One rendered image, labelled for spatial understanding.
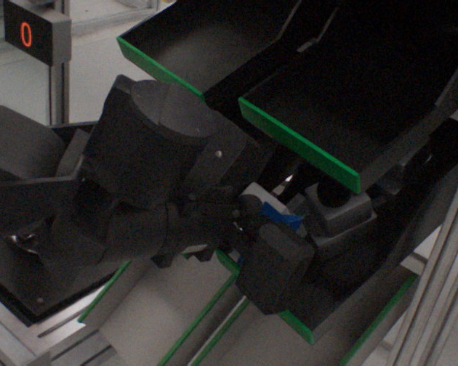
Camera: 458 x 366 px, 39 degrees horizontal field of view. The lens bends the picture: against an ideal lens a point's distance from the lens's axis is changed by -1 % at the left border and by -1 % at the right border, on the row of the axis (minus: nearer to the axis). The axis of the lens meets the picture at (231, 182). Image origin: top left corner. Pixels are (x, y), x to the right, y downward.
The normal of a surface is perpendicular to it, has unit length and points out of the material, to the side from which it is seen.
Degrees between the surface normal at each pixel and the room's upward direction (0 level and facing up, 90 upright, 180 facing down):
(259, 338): 45
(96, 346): 90
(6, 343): 0
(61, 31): 90
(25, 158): 26
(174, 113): 21
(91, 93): 0
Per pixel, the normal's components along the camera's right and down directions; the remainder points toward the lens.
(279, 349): -0.44, -0.40
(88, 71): 0.14, -0.83
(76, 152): 0.49, -0.72
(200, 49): -0.19, -0.64
